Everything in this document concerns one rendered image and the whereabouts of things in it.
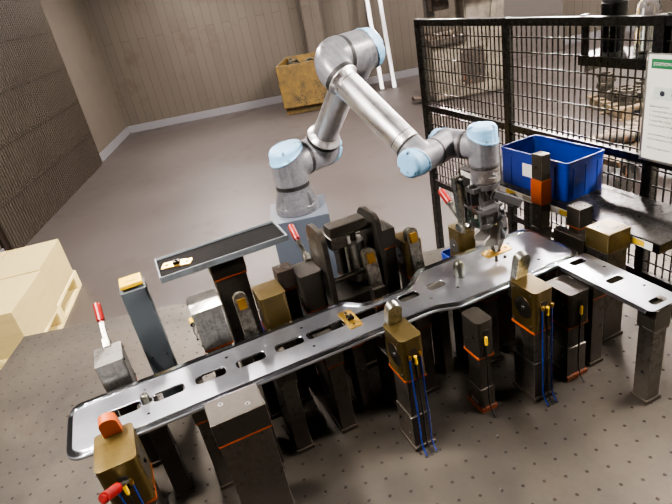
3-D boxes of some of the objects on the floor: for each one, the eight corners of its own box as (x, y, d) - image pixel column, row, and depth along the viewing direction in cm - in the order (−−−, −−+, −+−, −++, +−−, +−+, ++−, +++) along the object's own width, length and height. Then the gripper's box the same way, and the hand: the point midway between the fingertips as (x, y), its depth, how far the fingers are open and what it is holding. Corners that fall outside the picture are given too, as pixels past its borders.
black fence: (805, 596, 154) (1018, 15, 85) (431, 299, 321) (399, 22, 252) (836, 572, 158) (1064, -2, 89) (450, 291, 325) (425, 16, 256)
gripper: (458, 182, 145) (464, 252, 154) (481, 192, 136) (486, 265, 146) (484, 173, 147) (489, 242, 157) (509, 182, 139) (512, 254, 148)
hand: (496, 245), depth 151 cm, fingers closed, pressing on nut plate
